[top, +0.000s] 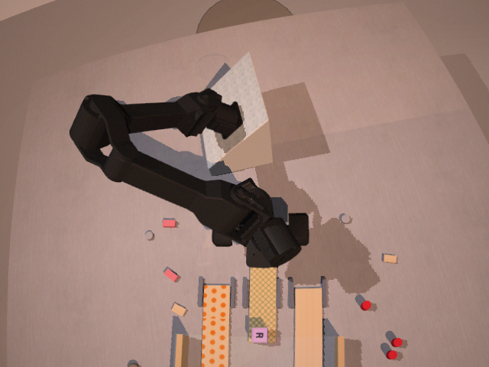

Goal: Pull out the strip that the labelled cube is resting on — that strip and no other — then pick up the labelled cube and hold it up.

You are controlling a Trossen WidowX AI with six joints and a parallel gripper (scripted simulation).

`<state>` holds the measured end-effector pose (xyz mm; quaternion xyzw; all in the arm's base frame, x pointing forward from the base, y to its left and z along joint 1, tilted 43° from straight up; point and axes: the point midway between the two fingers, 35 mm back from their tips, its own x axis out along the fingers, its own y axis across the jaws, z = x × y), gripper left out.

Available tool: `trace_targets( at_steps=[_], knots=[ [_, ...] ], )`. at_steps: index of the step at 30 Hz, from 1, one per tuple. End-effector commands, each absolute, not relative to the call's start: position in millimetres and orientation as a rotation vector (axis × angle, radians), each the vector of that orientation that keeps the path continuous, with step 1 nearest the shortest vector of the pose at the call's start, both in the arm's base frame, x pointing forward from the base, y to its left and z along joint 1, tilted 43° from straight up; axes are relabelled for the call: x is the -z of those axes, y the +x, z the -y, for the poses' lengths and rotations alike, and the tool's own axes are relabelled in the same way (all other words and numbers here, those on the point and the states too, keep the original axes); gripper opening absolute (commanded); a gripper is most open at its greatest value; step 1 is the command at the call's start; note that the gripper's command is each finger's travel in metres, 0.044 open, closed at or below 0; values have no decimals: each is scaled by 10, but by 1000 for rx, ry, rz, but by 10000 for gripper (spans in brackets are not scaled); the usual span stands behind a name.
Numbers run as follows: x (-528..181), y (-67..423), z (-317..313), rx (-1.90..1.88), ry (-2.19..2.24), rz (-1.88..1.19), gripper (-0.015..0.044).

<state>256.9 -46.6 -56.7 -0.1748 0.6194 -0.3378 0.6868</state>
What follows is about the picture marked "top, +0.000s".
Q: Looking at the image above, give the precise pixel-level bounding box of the small orange block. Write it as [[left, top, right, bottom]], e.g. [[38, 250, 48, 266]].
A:
[[172, 303, 186, 316]]

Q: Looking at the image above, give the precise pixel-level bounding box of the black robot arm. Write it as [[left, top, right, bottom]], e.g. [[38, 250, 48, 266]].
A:
[[70, 88, 301, 268]]

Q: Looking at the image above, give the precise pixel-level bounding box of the red cylinder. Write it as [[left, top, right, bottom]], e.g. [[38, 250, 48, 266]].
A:
[[361, 300, 371, 310], [391, 338, 403, 347], [386, 350, 397, 359]]

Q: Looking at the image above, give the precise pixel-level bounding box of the red rectangular block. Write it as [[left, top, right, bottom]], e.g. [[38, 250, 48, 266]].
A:
[[163, 220, 176, 228], [164, 269, 179, 282]]

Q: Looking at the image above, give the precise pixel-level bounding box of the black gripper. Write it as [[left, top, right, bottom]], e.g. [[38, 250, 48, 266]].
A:
[[212, 213, 309, 247]]

